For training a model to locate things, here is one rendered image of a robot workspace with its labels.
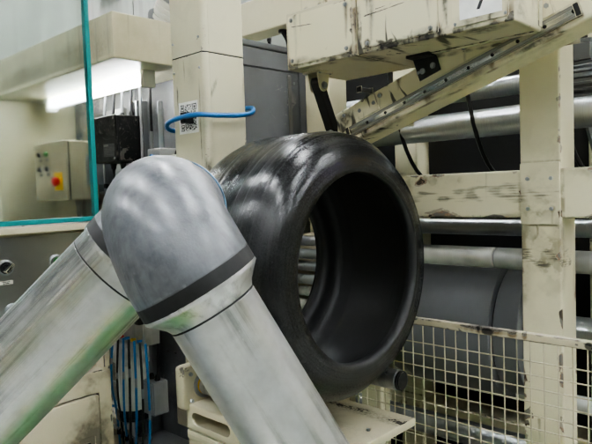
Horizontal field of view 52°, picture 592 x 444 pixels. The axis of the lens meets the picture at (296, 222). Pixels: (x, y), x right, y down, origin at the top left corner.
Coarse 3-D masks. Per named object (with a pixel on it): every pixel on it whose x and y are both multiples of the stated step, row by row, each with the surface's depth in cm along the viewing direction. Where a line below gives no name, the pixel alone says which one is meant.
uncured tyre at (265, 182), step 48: (288, 144) 116; (336, 144) 118; (240, 192) 111; (288, 192) 108; (336, 192) 152; (384, 192) 143; (288, 240) 106; (336, 240) 156; (384, 240) 149; (288, 288) 106; (336, 288) 156; (384, 288) 148; (288, 336) 107; (336, 336) 149; (384, 336) 141; (336, 384) 117
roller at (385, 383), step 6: (384, 372) 135; (390, 372) 134; (396, 372) 134; (402, 372) 134; (378, 378) 135; (384, 378) 134; (390, 378) 133; (396, 378) 132; (402, 378) 133; (378, 384) 136; (384, 384) 135; (390, 384) 133; (396, 384) 132; (402, 384) 133; (402, 390) 134
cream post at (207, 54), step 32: (192, 0) 140; (224, 0) 143; (192, 32) 141; (224, 32) 143; (192, 64) 142; (224, 64) 143; (192, 96) 143; (224, 96) 144; (224, 128) 144; (192, 160) 144
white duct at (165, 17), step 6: (162, 0) 195; (168, 0) 194; (156, 6) 197; (162, 6) 196; (168, 6) 195; (156, 12) 197; (162, 12) 196; (168, 12) 196; (156, 18) 198; (162, 18) 197; (168, 18) 197
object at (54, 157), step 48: (0, 0) 135; (48, 0) 143; (0, 48) 135; (48, 48) 143; (0, 96) 135; (48, 96) 143; (0, 144) 136; (48, 144) 144; (0, 192) 136; (48, 192) 144; (96, 192) 152
